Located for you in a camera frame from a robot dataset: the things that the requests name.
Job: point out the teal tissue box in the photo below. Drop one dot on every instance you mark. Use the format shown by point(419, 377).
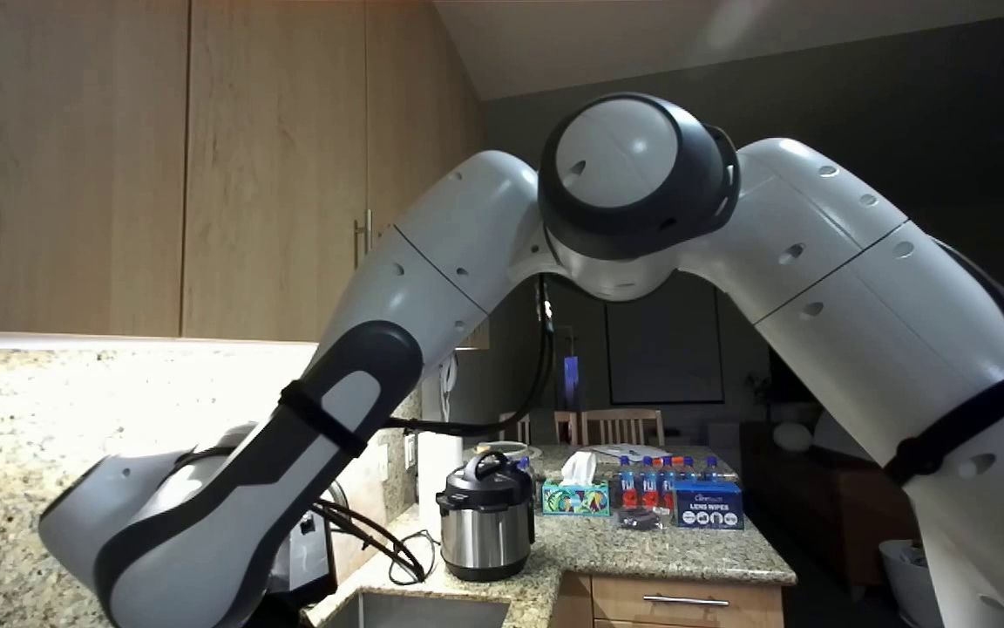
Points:
point(577, 495)

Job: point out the wooden upper wall cabinets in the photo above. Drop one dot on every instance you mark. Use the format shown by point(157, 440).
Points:
point(61, 177)

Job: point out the round white pillow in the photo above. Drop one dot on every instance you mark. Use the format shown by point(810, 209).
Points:
point(793, 436)

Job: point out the wooden dining chair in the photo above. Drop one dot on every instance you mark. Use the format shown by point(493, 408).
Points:
point(520, 430)
point(626, 427)
point(565, 427)

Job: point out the dark sofa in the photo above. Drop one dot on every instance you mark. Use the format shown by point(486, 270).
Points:
point(839, 525)

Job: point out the wooden cabinet drawers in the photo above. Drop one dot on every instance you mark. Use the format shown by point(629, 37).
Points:
point(617, 605)

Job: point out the white paper towel roll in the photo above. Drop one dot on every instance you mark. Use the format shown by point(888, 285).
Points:
point(438, 465)

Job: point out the blue printed box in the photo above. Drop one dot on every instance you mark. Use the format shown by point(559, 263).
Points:
point(708, 509)

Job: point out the stainless steel sink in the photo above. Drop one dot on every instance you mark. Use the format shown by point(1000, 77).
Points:
point(434, 616)

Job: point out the grey wall picture frame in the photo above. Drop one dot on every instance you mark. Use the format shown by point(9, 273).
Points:
point(665, 350)

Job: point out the red drink bottles pack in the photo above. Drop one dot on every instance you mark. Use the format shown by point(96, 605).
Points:
point(643, 491)

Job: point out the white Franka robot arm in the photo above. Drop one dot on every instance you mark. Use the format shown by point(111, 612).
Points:
point(643, 266)

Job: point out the blue glowing small device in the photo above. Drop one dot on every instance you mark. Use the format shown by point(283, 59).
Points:
point(573, 370)

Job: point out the steel pressure cooker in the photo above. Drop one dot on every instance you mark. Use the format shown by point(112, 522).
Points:
point(486, 535)

